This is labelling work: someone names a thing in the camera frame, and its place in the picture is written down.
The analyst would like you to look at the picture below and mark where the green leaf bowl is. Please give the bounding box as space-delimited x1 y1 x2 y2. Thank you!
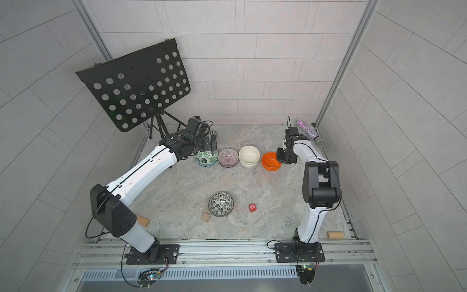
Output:
196 150 218 167

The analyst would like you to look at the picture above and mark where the orange bowl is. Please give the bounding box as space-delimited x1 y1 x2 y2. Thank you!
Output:
261 152 282 172

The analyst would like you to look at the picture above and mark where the purple striped bowl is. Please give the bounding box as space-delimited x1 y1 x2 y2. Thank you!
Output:
218 148 239 168

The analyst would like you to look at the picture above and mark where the cream bowl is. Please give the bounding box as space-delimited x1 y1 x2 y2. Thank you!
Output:
238 146 260 168

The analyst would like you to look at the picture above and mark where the black floral bowl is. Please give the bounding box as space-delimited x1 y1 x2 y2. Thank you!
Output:
208 192 234 217

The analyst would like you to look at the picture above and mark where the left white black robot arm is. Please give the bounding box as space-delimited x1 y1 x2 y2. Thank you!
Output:
90 130 217 257

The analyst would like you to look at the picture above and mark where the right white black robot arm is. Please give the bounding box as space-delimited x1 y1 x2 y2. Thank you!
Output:
277 135 342 253

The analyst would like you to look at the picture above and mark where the purple glitter tube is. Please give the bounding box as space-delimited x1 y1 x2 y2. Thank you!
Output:
296 119 324 146

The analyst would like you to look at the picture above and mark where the small wooden cube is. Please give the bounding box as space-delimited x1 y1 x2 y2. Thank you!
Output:
201 212 210 223

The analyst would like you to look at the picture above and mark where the black perforated music stand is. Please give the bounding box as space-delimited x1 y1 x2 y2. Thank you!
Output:
76 38 191 132

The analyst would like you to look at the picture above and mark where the wooden block at left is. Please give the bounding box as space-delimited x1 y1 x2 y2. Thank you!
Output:
136 215 150 227

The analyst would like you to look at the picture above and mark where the wooden cylinder at right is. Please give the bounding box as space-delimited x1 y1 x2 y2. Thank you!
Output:
327 231 345 240

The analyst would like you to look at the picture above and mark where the right circuit board connector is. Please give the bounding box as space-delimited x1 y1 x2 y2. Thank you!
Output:
296 265 316 285

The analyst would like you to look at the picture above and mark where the circuit board connector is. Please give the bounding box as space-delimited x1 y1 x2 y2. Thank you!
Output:
137 268 163 290
296 265 316 285

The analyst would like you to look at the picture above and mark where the left circuit board connector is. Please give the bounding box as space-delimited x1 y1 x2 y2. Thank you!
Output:
137 268 163 290

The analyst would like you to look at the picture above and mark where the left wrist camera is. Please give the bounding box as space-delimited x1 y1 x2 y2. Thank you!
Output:
186 116 210 139

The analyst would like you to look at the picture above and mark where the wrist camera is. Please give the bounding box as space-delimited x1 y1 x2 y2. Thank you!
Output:
285 127 300 139
186 116 210 139

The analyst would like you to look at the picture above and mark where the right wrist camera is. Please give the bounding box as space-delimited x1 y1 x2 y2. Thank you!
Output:
285 127 300 139

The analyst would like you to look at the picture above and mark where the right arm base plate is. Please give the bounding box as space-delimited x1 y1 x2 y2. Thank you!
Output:
274 242 325 264

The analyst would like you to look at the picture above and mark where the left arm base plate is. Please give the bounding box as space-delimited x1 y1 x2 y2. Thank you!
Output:
124 245 180 265

